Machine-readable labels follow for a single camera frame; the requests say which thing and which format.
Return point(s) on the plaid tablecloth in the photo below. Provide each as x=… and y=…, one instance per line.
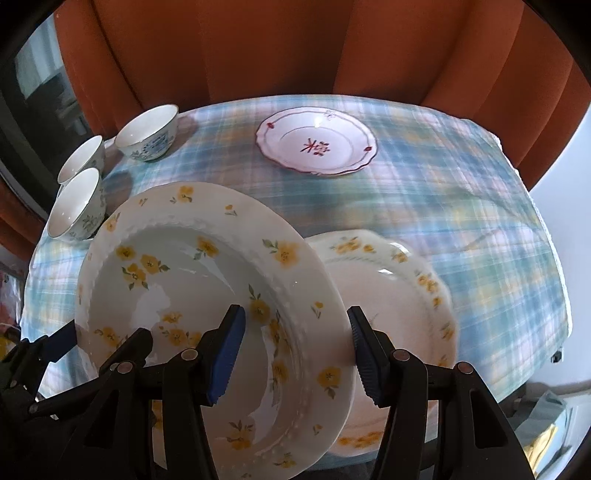
x=438, y=207

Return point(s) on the glass window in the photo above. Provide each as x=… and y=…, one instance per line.
x=37, y=92

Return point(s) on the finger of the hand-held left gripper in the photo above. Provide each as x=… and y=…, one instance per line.
x=60, y=342
x=55, y=404

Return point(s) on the red-patterned white plate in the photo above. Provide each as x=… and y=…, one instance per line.
x=316, y=142

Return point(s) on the red plastic bag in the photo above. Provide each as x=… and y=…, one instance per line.
x=7, y=288

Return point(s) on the small black clip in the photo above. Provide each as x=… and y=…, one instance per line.
x=556, y=356

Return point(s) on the yellow cloth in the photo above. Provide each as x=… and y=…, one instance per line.
x=545, y=445

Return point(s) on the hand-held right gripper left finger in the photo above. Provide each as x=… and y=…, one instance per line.
x=228, y=355

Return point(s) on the deep yellow-flower plate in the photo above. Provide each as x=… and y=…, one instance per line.
x=194, y=277

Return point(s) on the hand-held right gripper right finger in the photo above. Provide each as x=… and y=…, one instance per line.
x=364, y=364

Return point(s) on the orange curtain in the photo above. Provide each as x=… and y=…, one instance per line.
x=300, y=46

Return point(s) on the scalloped yellow-flower plate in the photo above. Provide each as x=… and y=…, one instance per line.
x=392, y=304

